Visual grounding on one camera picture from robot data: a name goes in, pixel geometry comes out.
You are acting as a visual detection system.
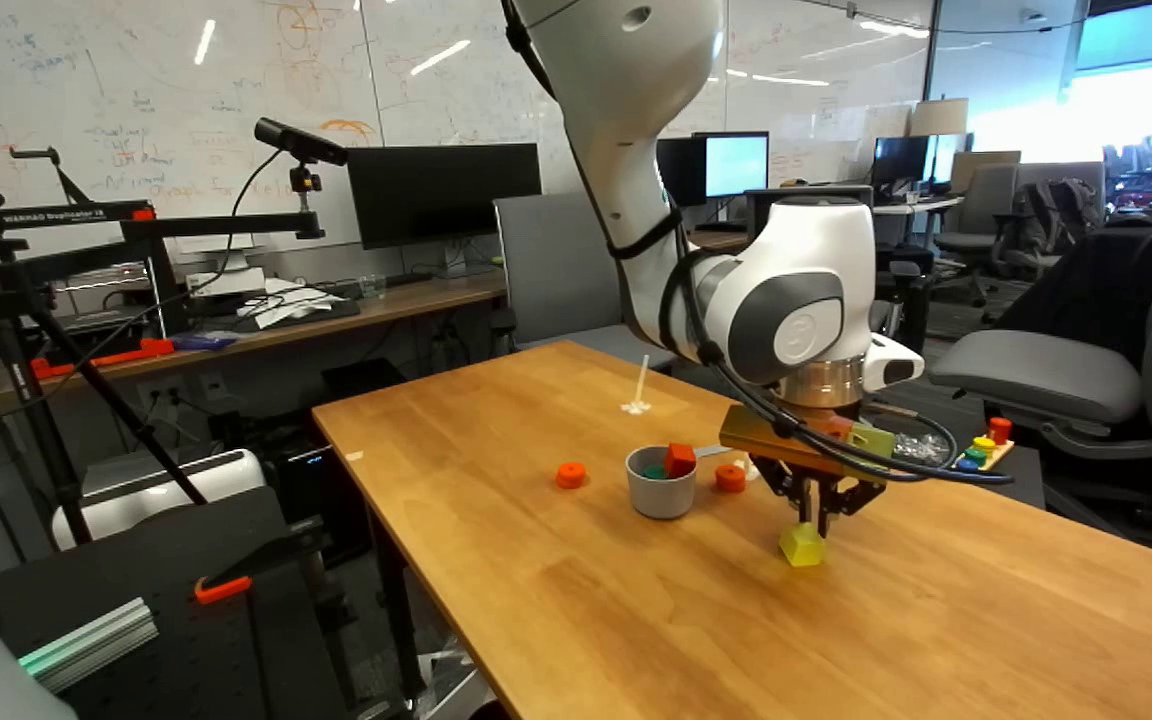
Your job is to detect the grey office chair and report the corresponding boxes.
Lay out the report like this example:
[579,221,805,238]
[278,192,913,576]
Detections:
[927,225,1152,535]

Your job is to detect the small orange round block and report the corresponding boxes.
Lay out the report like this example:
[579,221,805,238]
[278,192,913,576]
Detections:
[717,465,744,492]

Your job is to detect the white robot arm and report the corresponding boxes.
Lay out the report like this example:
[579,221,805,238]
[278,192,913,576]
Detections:
[499,0,925,532]

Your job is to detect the long wooden desk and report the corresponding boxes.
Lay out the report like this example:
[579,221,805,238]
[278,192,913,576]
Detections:
[0,273,510,398]

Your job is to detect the green octagonal block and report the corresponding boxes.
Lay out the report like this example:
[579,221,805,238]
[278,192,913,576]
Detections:
[641,460,669,480]

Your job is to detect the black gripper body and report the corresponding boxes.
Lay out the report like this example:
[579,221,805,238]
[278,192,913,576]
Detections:
[755,457,883,515]

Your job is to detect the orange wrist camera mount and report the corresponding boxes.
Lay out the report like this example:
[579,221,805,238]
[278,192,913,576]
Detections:
[719,404,897,480]

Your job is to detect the grey plastic pot with handle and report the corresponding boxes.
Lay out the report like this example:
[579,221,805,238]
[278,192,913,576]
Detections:
[622,445,731,522]

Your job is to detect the colourful wooden stacking toy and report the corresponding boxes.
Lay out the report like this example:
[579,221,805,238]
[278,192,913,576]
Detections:
[952,417,1011,477]

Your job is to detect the lit computer monitor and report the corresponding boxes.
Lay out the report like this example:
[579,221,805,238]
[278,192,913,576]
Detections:
[702,134,766,199]

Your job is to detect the red-orange cube block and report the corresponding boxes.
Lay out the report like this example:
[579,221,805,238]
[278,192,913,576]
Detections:
[551,465,588,488]

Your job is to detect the black camera tripod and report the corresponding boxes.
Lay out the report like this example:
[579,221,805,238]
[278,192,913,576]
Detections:
[0,115,350,576]

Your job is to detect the yellow cube block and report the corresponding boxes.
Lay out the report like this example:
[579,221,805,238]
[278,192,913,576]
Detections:
[779,524,822,567]

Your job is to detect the orange round block with hole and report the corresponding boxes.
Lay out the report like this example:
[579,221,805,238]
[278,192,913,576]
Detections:
[663,445,695,480]

